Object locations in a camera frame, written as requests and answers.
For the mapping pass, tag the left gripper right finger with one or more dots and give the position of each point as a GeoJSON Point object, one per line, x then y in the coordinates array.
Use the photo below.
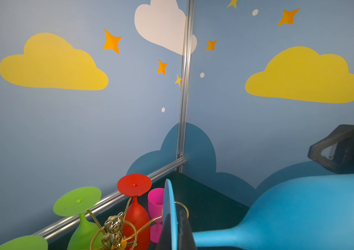
{"type": "Point", "coordinates": [336, 151]}

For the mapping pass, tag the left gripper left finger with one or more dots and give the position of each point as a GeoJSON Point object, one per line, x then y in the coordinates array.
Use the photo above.
{"type": "Point", "coordinates": [185, 239]}

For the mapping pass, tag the pink wine glass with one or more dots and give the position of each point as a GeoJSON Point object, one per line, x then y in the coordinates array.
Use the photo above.
{"type": "Point", "coordinates": [155, 207]}

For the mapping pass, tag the blue wine glass front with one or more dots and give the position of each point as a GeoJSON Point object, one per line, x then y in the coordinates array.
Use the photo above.
{"type": "Point", "coordinates": [309, 213]}

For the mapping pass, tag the red wine glass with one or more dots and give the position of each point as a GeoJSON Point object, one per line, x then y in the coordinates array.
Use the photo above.
{"type": "Point", "coordinates": [135, 185]}

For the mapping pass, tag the green wine glass back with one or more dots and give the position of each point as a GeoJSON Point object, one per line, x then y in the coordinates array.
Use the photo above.
{"type": "Point", "coordinates": [78, 202]}

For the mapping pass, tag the green wine glass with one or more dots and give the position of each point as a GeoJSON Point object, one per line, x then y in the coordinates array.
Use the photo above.
{"type": "Point", "coordinates": [78, 202]}
{"type": "Point", "coordinates": [29, 242]}

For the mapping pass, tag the green wine glass left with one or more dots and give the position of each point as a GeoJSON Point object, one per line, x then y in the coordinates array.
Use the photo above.
{"type": "Point", "coordinates": [29, 242]}

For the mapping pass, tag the gold wire glass rack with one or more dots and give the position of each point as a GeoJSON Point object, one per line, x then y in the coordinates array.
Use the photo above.
{"type": "Point", "coordinates": [111, 235]}

